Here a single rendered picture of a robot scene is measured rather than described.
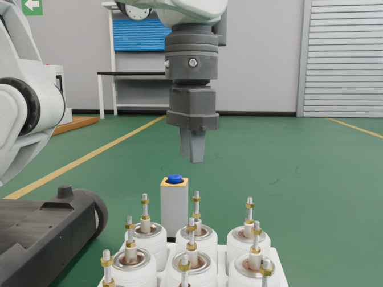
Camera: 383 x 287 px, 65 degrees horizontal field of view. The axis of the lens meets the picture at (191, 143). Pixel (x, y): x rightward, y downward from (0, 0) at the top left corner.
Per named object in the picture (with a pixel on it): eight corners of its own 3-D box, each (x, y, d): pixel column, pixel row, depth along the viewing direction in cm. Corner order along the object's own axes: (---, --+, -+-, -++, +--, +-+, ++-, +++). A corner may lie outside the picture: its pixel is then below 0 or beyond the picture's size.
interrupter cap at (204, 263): (193, 282, 52) (193, 278, 52) (163, 265, 57) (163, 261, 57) (219, 263, 58) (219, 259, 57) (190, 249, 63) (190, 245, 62)
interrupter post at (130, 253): (125, 257, 59) (124, 242, 59) (137, 257, 60) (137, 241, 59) (124, 265, 57) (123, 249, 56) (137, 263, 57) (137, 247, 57)
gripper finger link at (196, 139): (187, 163, 51) (187, 127, 50) (203, 160, 53) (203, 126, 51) (191, 165, 50) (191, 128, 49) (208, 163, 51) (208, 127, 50)
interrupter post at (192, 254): (192, 269, 56) (192, 253, 55) (182, 264, 57) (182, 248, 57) (200, 263, 57) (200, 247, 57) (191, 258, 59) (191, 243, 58)
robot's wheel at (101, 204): (54, 241, 113) (49, 191, 109) (61, 235, 118) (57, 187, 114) (105, 245, 111) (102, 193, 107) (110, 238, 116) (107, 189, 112)
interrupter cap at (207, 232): (219, 234, 69) (219, 231, 68) (195, 246, 64) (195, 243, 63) (196, 222, 74) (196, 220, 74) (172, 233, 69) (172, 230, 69)
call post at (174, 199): (162, 286, 88) (159, 185, 82) (166, 272, 95) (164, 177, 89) (186, 288, 87) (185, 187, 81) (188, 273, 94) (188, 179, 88)
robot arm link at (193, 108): (234, 128, 49) (236, 52, 46) (181, 133, 44) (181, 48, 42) (196, 120, 60) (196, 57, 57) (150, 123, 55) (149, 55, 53)
